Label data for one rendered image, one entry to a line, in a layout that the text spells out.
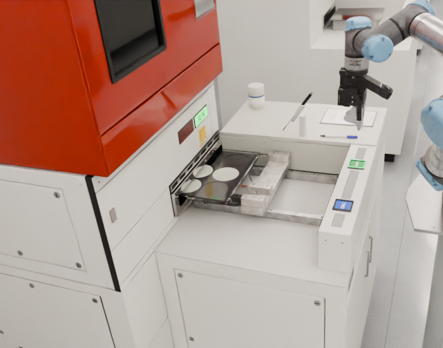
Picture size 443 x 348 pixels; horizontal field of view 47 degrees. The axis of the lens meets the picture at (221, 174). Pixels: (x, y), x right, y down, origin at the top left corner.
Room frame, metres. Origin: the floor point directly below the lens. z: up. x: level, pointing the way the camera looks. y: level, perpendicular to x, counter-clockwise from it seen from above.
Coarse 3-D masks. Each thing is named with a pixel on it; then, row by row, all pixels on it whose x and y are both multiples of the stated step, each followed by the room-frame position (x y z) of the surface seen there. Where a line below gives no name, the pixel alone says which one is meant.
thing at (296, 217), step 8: (200, 208) 1.57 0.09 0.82; (208, 208) 1.56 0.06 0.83; (216, 208) 1.54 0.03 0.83; (224, 208) 1.53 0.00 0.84; (232, 208) 1.52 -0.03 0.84; (240, 208) 1.50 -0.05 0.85; (256, 216) 1.48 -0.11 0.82; (264, 216) 1.47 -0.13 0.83; (272, 216) 1.45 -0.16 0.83; (280, 216) 1.44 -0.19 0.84; (288, 216) 1.43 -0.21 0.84; (296, 216) 1.42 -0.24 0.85; (304, 216) 1.41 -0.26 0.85; (312, 216) 1.40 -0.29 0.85; (320, 216) 1.40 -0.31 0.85; (312, 224) 1.39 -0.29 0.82
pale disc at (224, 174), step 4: (220, 168) 1.71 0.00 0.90; (224, 168) 1.71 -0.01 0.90; (228, 168) 1.70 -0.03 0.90; (232, 168) 1.70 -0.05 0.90; (216, 172) 1.69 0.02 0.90; (220, 172) 1.68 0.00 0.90; (224, 172) 1.68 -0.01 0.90; (228, 172) 1.68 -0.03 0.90; (232, 172) 1.67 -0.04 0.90; (236, 172) 1.67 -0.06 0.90; (216, 176) 1.65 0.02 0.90; (220, 176) 1.65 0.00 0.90; (224, 176) 1.65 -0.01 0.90; (228, 176) 1.64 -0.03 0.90; (232, 176) 1.64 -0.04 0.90; (236, 176) 1.64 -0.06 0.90; (220, 180) 1.62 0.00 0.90; (224, 180) 1.62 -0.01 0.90
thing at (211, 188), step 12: (216, 156) 1.81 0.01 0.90; (228, 156) 1.80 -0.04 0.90; (240, 156) 1.79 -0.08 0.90; (252, 156) 1.78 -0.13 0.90; (216, 168) 1.71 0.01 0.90; (240, 168) 1.69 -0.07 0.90; (204, 180) 1.63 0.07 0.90; (216, 180) 1.62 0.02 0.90; (228, 180) 1.61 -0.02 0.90; (192, 192) 1.56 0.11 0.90; (204, 192) 1.55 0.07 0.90; (216, 192) 1.54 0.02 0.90; (228, 192) 1.53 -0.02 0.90
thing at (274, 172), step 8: (264, 168) 1.71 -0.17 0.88; (272, 168) 1.70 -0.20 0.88; (280, 168) 1.69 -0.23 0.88; (288, 168) 1.73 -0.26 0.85; (264, 176) 1.65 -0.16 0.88; (272, 176) 1.64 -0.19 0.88; (280, 176) 1.64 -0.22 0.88; (272, 184) 1.58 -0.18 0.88; (272, 192) 1.54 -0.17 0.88; (248, 208) 1.45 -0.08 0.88; (256, 208) 1.44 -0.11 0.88; (264, 208) 1.45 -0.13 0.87
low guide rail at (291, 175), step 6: (252, 168) 1.77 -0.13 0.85; (258, 168) 1.76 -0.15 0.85; (252, 174) 1.77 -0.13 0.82; (258, 174) 1.76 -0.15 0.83; (288, 174) 1.71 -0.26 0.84; (294, 174) 1.70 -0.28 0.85; (300, 174) 1.69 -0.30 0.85; (306, 174) 1.68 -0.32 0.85; (312, 174) 1.67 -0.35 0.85; (318, 174) 1.67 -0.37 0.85; (324, 174) 1.66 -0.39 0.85; (300, 180) 1.69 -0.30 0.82; (306, 180) 1.68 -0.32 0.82; (312, 180) 1.67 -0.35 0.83; (318, 180) 1.66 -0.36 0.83; (324, 180) 1.65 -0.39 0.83; (330, 180) 1.64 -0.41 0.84; (336, 180) 1.63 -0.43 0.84
